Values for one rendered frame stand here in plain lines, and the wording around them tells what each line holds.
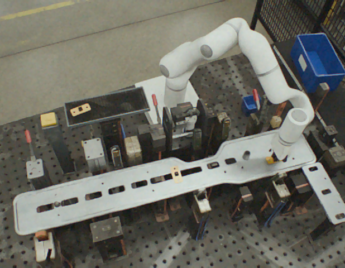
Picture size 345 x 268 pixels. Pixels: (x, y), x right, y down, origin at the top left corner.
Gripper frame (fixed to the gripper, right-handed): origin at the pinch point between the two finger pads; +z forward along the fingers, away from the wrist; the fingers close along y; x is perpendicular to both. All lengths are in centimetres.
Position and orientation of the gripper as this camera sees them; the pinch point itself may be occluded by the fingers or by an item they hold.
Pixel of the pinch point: (276, 156)
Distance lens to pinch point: 173.4
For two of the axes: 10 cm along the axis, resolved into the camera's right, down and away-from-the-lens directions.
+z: -0.4, 5.5, 8.4
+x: 9.6, -2.2, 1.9
